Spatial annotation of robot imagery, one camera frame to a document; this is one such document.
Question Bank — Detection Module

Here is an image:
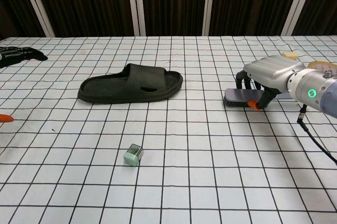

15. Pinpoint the yellow clear tape roll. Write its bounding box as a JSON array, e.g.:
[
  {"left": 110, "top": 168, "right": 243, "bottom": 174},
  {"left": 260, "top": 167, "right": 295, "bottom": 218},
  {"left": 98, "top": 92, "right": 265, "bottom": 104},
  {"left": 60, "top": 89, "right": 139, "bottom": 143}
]
[{"left": 306, "top": 60, "right": 337, "bottom": 72}]

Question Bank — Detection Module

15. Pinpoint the small green clip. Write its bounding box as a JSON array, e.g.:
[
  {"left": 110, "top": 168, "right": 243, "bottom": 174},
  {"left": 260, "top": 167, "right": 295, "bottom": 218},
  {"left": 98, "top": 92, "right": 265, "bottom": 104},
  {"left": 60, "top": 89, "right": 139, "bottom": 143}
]
[{"left": 123, "top": 143, "right": 145, "bottom": 168}]

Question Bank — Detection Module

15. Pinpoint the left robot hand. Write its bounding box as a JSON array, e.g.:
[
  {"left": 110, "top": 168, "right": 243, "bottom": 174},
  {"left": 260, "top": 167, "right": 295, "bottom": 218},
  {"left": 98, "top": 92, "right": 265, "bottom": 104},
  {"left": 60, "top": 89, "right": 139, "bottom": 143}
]
[{"left": 0, "top": 46, "right": 49, "bottom": 123}]

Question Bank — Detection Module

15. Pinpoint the purple scrub brush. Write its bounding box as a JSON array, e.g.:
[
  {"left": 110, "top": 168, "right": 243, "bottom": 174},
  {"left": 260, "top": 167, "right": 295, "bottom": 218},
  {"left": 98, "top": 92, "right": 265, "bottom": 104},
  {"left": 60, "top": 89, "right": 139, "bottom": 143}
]
[{"left": 224, "top": 87, "right": 293, "bottom": 108}]

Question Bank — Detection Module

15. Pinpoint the white black-grid tablecloth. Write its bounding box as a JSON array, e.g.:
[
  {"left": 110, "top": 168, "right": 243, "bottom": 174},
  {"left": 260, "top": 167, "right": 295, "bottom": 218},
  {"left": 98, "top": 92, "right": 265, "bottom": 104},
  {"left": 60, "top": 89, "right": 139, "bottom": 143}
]
[{"left": 0, "top": 34, "right": 337, "bottom": 224}]

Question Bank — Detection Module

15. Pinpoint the black rubber slipper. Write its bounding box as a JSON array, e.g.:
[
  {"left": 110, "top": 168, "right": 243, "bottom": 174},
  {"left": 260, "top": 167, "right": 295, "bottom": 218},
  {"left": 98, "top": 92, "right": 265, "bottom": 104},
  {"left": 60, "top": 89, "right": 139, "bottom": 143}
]
[{"left": 78, "top": 63, "right": 184, "bottom": 104}]

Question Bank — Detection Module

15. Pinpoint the white screen frame post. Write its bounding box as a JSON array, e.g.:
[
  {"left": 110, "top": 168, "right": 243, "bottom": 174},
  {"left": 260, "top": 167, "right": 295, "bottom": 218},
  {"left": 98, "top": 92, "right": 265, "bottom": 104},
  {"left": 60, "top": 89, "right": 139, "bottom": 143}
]
[
  {"left": 201, "top": 0, "right": 217, "bottom": 36},
  {"left": 18, "top": 0, "right": 55, "bottom": 38},
  {"left": 125, "top": 0, "right": 147, "bottom": 37},
  {"left": 280, "top": 0, "right": 312, "bottom": 36}
]

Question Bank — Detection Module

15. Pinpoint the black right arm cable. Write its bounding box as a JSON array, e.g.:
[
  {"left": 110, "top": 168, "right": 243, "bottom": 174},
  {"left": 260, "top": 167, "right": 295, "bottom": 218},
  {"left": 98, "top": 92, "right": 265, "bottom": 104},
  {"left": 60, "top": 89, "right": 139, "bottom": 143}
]
[{"left": 296, "top": 103, "right": 337, "bottom": 167}]

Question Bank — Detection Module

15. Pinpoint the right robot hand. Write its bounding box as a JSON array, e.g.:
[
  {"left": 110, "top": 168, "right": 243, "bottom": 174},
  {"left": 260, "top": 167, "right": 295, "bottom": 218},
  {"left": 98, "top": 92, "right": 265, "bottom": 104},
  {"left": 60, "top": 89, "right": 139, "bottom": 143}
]
[{"left": 235, "top": 55, "right": 304, "bottom": 111}]

